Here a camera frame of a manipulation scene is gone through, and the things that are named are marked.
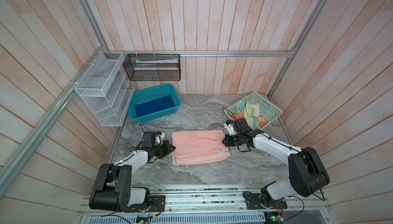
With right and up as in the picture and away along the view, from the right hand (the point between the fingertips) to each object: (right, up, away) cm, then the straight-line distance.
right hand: (223, 140), depth 90 cm
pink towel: (-15, -4, 0) cm, 15 cm away
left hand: (-28, -5, -3) cm, 29 cm away
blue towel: (-47, +22, +21) cm, 56 cm away
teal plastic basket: (-56, +29, +24) cm, 67 cm away
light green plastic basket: (+35, +23, +21) cm, 47 cm away
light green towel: (+22, +18, +15) cm, 32 cm away
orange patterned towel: (+30, +12, +15) cm, 36 cm away
